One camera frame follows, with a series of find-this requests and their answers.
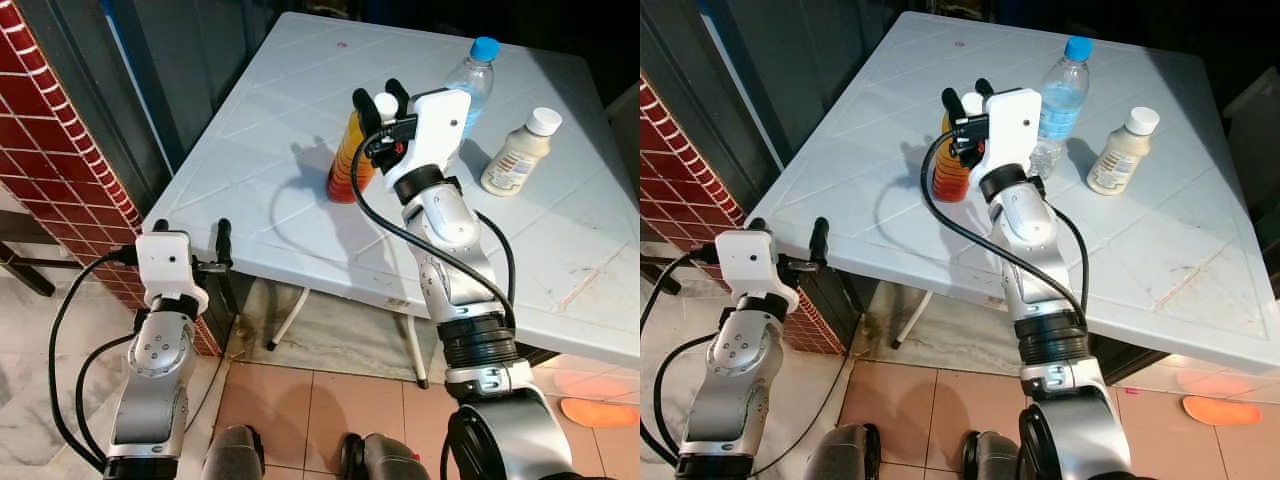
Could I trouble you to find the orange juice bottle white cap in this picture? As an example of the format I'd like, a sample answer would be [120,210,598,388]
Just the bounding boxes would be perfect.
[327,92,399,205]
[930,90,986,204]

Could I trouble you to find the white plastic folding table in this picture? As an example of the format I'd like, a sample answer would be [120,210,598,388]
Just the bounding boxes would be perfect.
[745,12,1280,376]
[160,12,641,389]

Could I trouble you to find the clear water bottle blue cap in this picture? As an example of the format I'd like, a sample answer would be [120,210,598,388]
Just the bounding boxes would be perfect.
[1030,36,1094,181]
[443,37,501,141]

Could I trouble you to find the red brick tiled pillar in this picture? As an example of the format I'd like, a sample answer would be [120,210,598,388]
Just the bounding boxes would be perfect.
[640,75,843,356]
[0,0,221,358]

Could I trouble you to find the dark wooden low table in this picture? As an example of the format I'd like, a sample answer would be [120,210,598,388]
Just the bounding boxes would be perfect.
[640,240,691,296]
[0,210,61,298]

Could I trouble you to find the cream bottle white cap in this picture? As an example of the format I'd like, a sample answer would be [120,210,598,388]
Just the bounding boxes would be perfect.
[480,107,563,198]
[1086,106,1161,197]

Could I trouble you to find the dark grey door panel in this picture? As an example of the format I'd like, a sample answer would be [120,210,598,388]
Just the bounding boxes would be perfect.
[640,0,891,186]
[18,0,281,191]

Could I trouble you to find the grey robot left leg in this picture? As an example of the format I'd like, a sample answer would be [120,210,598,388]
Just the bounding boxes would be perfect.
[805,423,883,480]
[203,425,266,480]

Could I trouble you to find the grey robot leg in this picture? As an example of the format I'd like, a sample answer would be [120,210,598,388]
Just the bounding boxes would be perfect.
[962,430,1031,480]
[805,423,883,480]
[203,425,266,480]
[338,432,431,480]

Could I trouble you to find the orange slipper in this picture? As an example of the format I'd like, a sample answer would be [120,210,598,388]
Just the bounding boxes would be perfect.
[558,397,641,429]
[1182,395,1263,428]

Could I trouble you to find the grey robot right leg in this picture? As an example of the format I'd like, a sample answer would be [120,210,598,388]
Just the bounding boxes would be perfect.
[962,430,1031,480]
[338,432,431,480]

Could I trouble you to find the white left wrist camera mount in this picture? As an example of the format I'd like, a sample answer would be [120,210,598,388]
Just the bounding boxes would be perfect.
[714,229,801,314]
[135,231,210,311]

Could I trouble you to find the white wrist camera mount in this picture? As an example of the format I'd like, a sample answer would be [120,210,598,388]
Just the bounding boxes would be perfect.
[383,88,472,197]
[714,229,801,314]
[135,231,210,311]
[972,88,1043,186]

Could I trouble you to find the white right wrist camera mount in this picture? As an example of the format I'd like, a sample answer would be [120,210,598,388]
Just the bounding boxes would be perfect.
[383,88,472,197]
[972,88,1043,186]

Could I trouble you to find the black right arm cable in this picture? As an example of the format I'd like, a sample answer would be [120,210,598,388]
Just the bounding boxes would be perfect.
[349,120,519,336]
[920,125,1091,326]

